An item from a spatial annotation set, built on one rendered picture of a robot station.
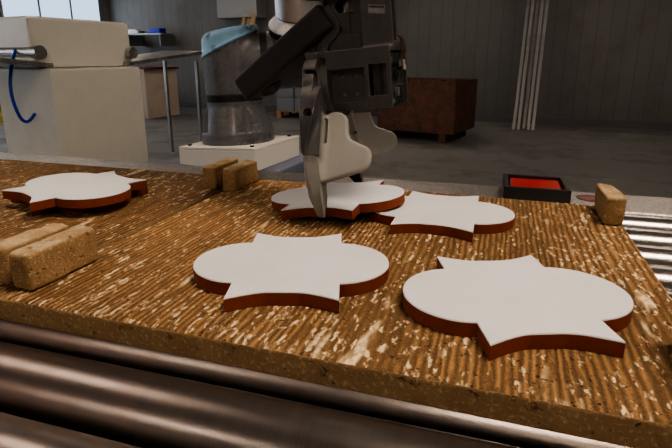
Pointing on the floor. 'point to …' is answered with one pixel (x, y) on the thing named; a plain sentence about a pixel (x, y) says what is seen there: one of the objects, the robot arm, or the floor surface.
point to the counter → (151, 83)
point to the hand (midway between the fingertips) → (335, 196)
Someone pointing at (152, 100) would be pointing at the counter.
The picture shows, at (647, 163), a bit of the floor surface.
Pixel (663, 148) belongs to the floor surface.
